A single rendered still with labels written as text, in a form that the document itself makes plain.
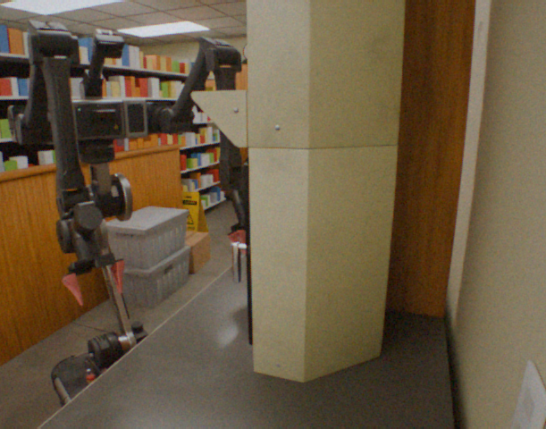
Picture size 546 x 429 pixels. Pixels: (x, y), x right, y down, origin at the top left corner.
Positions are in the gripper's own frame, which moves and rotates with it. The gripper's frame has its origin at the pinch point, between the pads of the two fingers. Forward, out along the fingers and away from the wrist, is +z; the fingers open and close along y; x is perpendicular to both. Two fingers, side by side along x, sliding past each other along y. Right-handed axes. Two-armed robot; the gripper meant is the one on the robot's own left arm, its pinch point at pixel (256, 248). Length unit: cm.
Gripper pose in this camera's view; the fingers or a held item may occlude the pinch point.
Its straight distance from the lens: 125.5
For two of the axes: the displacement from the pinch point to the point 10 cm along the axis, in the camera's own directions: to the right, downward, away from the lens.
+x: -5.9, 3.1, 7.5
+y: 7.4, -1.8, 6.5
